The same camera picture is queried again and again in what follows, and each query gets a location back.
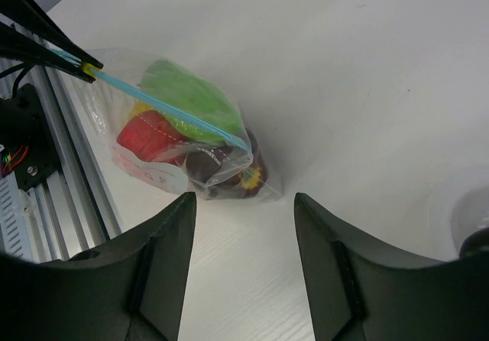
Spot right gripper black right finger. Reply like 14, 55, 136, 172
294, 193, 488, 340

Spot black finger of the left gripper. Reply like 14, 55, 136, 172
1, 23, 96, 83
1, 0, 103, 69

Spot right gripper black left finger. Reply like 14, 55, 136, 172
1, 193, 196, 340

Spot green fruit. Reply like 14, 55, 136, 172
138, 60, 242, 136

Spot dark red apple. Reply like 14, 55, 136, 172
183, 128, 269, 200

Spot clear zip bag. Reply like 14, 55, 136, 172
49, 46, 286, 204

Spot yellow bell pepper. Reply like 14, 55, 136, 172
131, 102, 155, 118

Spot dark purple mangosteen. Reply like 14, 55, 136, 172
459, 227, 489, 258

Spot aluminium frame rail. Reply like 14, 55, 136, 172
1, 59, 121, 263

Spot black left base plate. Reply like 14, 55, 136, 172
1, 83, 60, 191

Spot white slotted cable duct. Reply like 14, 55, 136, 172
1, 173, 39, 262

